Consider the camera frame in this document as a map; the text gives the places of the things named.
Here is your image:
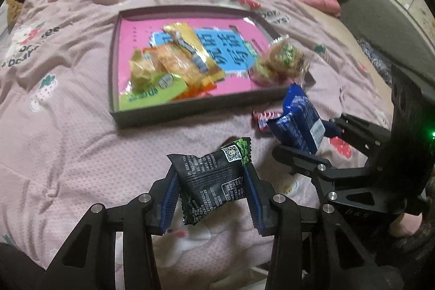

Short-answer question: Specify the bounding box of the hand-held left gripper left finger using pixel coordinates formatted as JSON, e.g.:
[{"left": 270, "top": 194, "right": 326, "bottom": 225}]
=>
[{"left": 42, "top": 165, "right": 182, "bottom": 290}]

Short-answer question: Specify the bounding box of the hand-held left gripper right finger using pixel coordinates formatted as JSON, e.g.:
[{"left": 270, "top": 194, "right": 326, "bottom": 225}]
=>
[{"left": 242, "top": 164, "right": 384, "bottom": 290}]

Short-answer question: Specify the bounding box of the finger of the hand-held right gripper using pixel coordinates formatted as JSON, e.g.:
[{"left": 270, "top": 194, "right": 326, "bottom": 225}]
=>
[
  {"left": 272, "top": 145, "right": 374, "bottom": 190},
  {"left": 321, "top": 113, "right": 395, "bottom": 158}
]

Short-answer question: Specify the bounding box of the blue snack packet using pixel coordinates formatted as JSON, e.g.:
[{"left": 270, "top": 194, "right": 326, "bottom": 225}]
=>
[{"left": 266, "top": 83, "right": 326, "bottom": 155}]

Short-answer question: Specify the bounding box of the black snack packet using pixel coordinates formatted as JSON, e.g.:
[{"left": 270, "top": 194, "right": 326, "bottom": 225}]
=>
[{"left": 166, "top": 137, "right": 252, "bottom": 226}]

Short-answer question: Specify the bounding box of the grey cardboard box tray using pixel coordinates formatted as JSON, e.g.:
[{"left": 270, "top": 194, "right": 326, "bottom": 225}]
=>
[{"left": 109, "top": 5, "right": 294, "bottom": 130}]

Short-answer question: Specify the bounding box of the clear-wrapped nut cake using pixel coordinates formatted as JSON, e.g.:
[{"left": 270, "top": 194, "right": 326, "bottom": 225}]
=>
[{"left": 250, "top": 64, "right": 293, "bottom": 87}]

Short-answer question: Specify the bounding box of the person's right forearm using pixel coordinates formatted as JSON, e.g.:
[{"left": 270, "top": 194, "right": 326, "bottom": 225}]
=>
[{"left": 370, "top": 215, "right": 435, "bottom": 290}]

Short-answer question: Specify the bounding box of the person's right hand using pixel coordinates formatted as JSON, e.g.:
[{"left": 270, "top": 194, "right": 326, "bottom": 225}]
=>
[{"left": 390, "top": 213, "right": 424, "bottom": 237}]

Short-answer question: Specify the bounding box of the red striped snack packet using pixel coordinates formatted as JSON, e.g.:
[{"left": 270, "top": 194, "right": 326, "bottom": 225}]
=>
[{"left": 252, "top": 109, "right": 284, "bottom": 132}]

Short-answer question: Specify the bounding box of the patterned dark cloth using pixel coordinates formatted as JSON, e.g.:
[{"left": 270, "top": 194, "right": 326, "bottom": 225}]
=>
[{"left": 357, "top": 38, "right": 393, "bottom": 87}]

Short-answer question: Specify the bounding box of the pink printed blanket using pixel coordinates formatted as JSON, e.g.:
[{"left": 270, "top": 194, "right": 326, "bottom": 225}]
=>
[{"left": 0, "top": 0, "right": 391, "bottom": 290}]

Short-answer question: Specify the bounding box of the green-label pastry packet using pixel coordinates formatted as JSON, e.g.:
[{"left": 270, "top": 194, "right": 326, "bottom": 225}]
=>
[{"left": 260, "top": 35, "right": 313, "bottom": 78}]

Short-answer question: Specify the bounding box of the green snack packet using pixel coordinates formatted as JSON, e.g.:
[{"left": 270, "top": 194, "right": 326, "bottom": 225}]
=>
[{"left": 119, "top": 73, "right": 187, "bottom": 112}]

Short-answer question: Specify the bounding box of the beige bed sheet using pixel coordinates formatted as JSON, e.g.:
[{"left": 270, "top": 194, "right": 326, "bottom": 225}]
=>
[{"left": 299, "top": 6, "right": 371, "bottom": 66}]

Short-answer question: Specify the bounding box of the orange jelly packet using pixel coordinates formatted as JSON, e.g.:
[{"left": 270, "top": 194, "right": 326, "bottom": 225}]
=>
[{"left": 177, "top": 81, "right": 218, "bottom": 100}]

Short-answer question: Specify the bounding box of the yellow cracker packet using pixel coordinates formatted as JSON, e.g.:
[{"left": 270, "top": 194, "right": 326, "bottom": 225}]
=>
[{"left": 128, "top": 49, "right": 160, "bottom": 90}]

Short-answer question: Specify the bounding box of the orange cracker packet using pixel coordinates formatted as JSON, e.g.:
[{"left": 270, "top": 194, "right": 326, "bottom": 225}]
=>
[{"left": 150, "top": 43, "right": 204, "bottom": 88}]

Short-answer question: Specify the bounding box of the yellow snack bar packet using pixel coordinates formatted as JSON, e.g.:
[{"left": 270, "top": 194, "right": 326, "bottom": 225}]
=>
[{"left": 163, "top": 21, "right": 226, "bottom": 83}]

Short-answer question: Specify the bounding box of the pink book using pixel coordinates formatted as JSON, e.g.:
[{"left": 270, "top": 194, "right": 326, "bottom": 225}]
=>
[{"left": 117, "top": 17, "right": 272, "bottom": 100}]

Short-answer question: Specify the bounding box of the brown plush item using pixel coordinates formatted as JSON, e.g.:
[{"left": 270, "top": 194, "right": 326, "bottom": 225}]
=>
[{"left": 5, "top": 0, "right": 24, "bottom": 26}]

